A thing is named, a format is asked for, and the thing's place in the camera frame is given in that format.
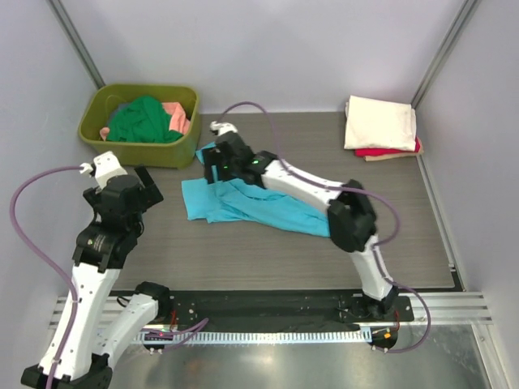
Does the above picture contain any olive green plastic bin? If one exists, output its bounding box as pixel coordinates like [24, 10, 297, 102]
[78, 83, 201, 169]

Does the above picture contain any light blue t shirt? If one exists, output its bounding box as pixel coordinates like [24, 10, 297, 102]
[180, 140, 330, 238]

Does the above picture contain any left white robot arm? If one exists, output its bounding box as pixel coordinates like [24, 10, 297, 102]
[21, 163, 172, 388]

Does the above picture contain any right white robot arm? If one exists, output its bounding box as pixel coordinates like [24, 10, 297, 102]
[202, 128, 398, 321]

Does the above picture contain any salmon pink t shirt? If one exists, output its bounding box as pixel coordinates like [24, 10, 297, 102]
[98, 101, 193, 141]

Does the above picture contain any green t shirt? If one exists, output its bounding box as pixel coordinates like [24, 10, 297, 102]
[105, 96, 183, 144]

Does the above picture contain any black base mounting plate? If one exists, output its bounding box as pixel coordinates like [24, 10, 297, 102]
[170, 289, 414, 332]

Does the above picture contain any folded red t shirt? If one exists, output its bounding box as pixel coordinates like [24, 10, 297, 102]
[354, 145, 415, 158]

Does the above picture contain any folded tan t shirt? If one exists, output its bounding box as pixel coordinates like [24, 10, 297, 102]
[363, 138, 423, 162]

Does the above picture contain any folded cream t shirt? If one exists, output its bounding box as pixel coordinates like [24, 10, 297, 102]
[344, 95, 417, 152]

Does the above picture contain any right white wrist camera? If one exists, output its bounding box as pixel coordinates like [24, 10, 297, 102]
[209, 121, 238, 137]

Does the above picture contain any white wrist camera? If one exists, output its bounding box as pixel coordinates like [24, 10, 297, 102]
[209, 121, 238, 137]
[80, 151, 127, 190]

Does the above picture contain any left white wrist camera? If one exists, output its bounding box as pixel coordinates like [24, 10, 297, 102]
[80, 151, 127, 190]

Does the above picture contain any white slotted cable duct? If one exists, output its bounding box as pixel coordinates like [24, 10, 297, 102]
[131, 327, 372, 347]

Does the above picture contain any left aluminium frame post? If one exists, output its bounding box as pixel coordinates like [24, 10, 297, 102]
[47, 0, 105, 89]

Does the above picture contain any aluminium frame post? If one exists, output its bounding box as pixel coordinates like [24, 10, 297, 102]
[410, 0, 481, 109]
[47, 0, 105, 89]

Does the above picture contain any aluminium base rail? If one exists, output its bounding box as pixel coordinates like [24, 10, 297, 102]
[48, 292, 493, 330]

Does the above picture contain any right aluminium frame post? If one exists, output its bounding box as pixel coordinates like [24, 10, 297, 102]
[410, 0, 481, 109]

